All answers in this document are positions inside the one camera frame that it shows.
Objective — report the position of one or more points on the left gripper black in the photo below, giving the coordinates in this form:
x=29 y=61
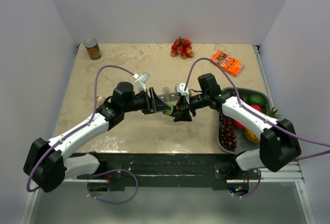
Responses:
x=158 y=105

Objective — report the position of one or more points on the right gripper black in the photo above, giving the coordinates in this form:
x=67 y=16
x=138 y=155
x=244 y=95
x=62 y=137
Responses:
x=184 y=115

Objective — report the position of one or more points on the green lidded pill bottle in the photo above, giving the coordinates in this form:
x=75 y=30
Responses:
x=171 y=110

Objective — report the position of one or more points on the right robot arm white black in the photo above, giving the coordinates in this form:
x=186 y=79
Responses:
x=278 y=146

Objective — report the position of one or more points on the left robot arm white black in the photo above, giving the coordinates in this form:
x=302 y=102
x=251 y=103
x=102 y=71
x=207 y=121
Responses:
x=50 y=162

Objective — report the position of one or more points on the dark red toy grapes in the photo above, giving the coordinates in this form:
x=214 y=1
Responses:
x=227 y=135

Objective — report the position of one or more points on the grey fruit tray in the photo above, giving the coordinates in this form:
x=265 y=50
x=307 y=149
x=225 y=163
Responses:
x=243 y=143

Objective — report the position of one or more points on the red toy fruit bunch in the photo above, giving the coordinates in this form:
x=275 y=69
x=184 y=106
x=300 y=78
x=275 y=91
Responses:
x=183 y=48

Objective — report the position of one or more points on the orange cardboard box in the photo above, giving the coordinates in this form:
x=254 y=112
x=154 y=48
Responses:
x=230 y=64

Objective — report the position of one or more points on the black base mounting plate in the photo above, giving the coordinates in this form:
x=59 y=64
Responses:
x=121 y=170

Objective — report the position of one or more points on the green toy avocado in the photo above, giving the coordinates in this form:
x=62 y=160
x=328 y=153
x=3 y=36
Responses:
x=256 y=99

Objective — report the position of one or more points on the toy pineapple orange yellow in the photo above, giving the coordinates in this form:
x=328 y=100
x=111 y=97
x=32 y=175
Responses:
x=271 y=112

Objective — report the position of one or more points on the tin can fruit label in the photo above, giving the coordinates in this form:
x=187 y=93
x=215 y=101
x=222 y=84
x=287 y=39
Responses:
x=93 y=49

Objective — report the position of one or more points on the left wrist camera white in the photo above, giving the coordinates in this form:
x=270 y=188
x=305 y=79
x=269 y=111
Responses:
x=140 y=81

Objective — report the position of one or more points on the aluminium frame rail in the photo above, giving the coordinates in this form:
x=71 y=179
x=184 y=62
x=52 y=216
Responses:
x=290 y=173

